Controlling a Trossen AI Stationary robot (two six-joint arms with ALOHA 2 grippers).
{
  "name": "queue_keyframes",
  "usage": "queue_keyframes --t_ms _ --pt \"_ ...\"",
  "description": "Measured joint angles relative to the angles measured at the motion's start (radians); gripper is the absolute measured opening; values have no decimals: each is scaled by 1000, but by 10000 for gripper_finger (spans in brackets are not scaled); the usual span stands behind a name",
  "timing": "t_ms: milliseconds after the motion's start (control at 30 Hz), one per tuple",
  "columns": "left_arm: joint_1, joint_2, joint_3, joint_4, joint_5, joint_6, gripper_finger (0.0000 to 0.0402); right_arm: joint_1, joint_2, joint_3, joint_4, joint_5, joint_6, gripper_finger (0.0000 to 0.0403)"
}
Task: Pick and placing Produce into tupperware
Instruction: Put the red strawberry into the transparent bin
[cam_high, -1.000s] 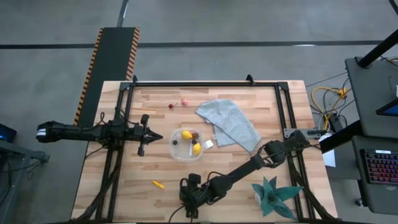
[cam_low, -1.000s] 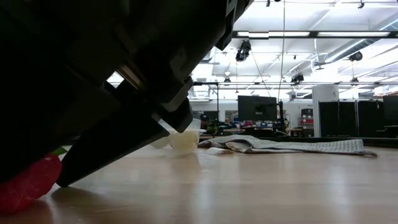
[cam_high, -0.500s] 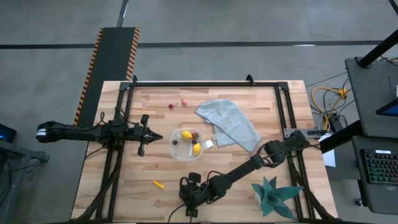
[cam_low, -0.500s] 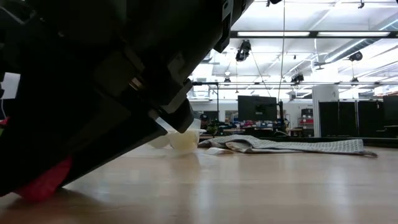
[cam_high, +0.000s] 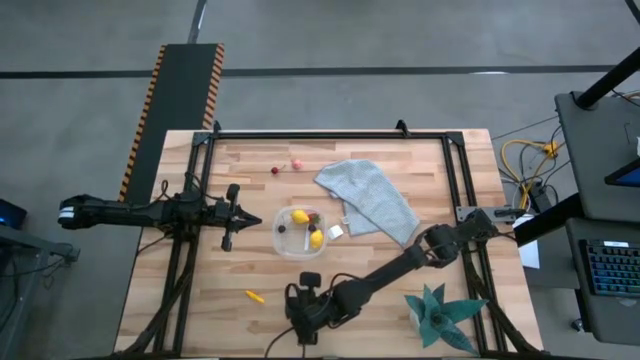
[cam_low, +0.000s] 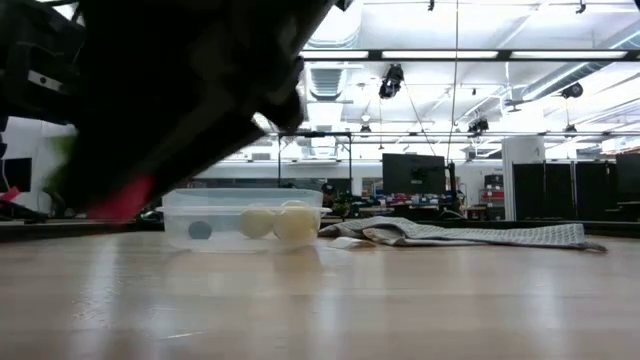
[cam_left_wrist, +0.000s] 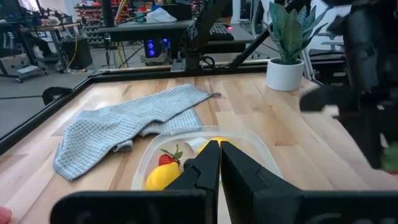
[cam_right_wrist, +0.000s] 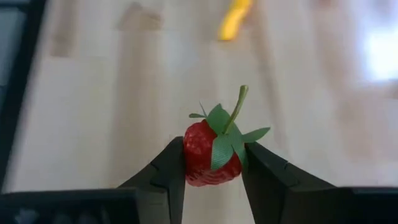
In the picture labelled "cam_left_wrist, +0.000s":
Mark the computer tower with blue lights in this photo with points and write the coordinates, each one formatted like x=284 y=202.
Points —
x=155 y=48

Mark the white crumpled bag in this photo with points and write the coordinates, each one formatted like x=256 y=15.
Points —
x=160 y=15

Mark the black backlit keyboard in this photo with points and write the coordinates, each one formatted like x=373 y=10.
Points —
x=220 y=32

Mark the grey desk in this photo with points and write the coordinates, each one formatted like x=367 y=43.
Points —
x=149 y=29

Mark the black frame clamp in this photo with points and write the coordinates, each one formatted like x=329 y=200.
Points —
x=56 y=93

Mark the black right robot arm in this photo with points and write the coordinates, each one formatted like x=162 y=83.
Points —
x=202 y=31

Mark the clear plastic tupperware container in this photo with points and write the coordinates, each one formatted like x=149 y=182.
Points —
x=255 y=146

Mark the wooden workbench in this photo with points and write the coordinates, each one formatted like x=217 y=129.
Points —
x=40 y=28

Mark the yellow toy lemon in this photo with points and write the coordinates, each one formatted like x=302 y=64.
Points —
x=214 y=140
x=161 y=176

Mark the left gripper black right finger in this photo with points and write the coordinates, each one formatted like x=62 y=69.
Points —
x=242 y=177

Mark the red toy strawberry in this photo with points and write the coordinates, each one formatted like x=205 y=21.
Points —
x=391 y=160
x=168 y=159

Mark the light blue waffle towel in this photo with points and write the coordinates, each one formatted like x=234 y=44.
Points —
x=124 y=124

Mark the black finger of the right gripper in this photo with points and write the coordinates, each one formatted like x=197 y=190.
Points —
x=367 y=143

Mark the green plant in white pot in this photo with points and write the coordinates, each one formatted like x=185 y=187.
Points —
x=284 y=74

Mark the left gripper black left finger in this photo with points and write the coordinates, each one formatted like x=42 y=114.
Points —
x=202 y=168

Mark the black box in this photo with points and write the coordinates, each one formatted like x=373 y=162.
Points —
x=77 y=53

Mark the black aluminium table frame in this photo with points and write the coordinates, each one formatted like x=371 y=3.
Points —
x=31 y=126

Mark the shelf with red bins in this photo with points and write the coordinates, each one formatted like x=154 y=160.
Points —
x=90 y=18

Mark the pink toy peach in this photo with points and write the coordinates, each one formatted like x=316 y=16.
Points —
x=4 y=215

